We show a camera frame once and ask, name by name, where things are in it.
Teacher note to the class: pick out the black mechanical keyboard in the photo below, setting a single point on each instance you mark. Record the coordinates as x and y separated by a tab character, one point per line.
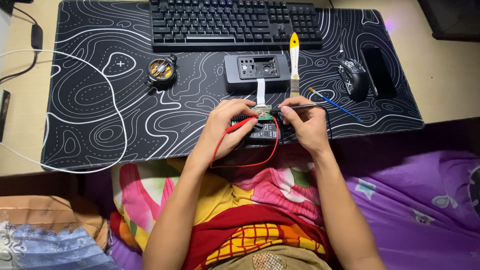
232	22

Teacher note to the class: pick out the orange and blue patterned cloth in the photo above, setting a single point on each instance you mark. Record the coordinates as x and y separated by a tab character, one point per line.
48	232

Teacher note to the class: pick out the black digital multimeter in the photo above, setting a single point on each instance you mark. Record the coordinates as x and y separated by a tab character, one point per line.
267	132

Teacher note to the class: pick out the black desk mat white lines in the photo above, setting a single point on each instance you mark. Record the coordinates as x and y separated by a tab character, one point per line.
105	105

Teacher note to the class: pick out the person's right hand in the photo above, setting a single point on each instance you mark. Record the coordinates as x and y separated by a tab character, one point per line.
309	127

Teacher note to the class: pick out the dark box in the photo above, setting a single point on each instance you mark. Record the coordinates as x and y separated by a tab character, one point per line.
452	18

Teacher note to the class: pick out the colourful floral blanket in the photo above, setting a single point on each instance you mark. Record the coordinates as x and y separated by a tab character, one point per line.
262	187

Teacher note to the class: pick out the red yellow checked shirt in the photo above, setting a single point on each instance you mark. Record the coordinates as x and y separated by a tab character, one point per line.
258	236

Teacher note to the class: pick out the flat black object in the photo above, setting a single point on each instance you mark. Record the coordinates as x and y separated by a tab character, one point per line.
3	114

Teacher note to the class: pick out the grey opened device box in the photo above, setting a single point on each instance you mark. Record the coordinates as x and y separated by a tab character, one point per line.
257	73

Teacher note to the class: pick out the small green circuit board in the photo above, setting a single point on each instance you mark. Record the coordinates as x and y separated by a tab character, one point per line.
262	111

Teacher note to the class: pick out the black patterned computer mouse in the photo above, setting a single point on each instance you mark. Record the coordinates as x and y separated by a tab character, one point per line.
353	78

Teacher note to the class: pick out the red multimeter probe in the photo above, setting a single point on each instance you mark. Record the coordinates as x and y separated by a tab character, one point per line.
240	125

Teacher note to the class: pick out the khaki shorts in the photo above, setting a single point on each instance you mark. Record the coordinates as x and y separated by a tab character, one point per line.
270	259

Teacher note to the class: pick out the black multimeter probe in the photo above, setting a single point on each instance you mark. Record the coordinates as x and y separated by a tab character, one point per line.
302	107

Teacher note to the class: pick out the black smartphone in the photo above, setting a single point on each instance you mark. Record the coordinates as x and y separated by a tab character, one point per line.
378	72

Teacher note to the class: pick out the person's left hand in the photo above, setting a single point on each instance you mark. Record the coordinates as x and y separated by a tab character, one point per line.
217	131

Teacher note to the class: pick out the purple printed bedsheet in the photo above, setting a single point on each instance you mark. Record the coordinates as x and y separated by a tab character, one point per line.
412	210

